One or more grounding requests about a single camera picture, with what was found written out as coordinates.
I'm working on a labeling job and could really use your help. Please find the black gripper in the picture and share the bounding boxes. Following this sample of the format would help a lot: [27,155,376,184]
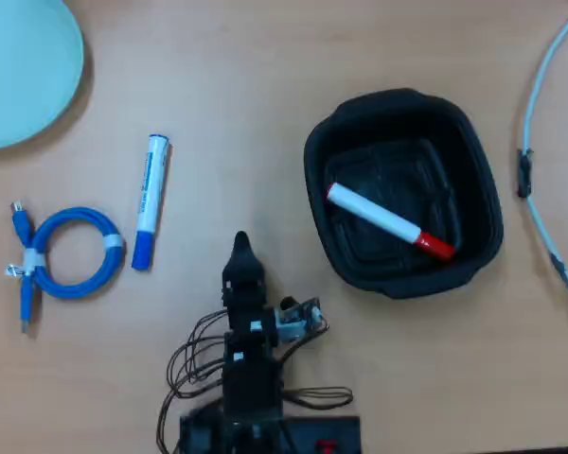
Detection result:
[221,230,279,351]

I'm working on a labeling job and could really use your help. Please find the coiled blue USB cable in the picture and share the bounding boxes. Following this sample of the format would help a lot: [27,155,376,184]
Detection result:
[5,201,127,335]

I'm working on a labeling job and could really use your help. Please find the white pen with red cap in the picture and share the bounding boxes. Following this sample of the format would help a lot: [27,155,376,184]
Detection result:
[325,183,457,261]

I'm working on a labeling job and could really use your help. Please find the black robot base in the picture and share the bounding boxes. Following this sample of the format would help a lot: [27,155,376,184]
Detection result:
[177,409,364,454]

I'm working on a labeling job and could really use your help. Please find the thin black servo wires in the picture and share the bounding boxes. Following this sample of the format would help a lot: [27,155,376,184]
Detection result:
[156,309,231,450]

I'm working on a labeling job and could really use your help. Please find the white marker with blue cap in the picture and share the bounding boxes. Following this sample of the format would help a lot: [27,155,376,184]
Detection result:
[131,133,172,272]

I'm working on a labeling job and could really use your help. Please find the white cable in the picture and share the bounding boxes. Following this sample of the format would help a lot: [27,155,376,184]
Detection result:
[518,2,568,306]

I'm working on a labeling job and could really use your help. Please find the light blue round plate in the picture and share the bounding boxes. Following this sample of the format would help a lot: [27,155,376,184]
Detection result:
[0,0,85,151]

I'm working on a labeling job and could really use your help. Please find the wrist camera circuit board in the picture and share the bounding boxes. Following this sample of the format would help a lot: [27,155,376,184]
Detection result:
[275,296,324,344]

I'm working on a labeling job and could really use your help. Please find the black cable connector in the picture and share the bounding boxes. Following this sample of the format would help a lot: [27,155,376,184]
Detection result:
[516,147,535,200]

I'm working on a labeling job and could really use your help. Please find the black plastic bowl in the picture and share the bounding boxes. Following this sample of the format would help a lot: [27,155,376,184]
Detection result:
[303,87,505,300]

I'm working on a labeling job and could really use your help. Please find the thin black wire loop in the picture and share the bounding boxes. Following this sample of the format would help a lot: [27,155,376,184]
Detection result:
[283,385,354,409]

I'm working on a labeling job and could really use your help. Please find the black camera cable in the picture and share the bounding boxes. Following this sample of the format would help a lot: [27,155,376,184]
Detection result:
[272,323,330,365]

